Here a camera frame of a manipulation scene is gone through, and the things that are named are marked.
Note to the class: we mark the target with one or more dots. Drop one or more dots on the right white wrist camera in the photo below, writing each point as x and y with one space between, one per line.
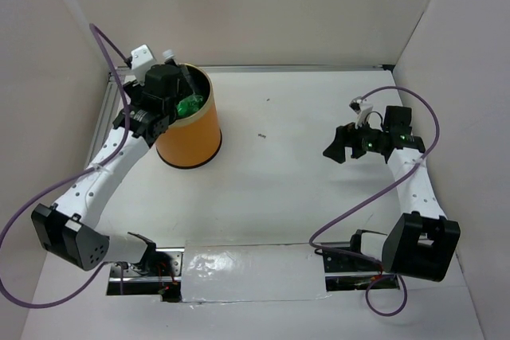
362 109

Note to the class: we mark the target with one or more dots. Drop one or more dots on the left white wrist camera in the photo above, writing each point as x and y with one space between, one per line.
142 60

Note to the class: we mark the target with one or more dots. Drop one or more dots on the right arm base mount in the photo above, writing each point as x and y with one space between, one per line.
347 273

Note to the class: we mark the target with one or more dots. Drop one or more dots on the clear bottle white cap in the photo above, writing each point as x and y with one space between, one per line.
169 57

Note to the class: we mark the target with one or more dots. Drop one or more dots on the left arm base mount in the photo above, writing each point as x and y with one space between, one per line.
159 273

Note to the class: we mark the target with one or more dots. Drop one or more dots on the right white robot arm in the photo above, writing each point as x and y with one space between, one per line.
423 241

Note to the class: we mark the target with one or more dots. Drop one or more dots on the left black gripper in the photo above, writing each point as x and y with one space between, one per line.
134 91

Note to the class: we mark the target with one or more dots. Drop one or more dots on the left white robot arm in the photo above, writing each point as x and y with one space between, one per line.
67 228

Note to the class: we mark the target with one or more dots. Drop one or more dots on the green bottle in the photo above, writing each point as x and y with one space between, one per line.
189 105

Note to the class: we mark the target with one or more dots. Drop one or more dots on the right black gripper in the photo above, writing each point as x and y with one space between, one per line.
344 137

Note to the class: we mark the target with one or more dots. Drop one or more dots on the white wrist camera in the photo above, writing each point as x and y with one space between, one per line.
142 60
362 109

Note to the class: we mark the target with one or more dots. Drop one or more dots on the orange cylindrical bin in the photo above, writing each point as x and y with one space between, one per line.
193 141

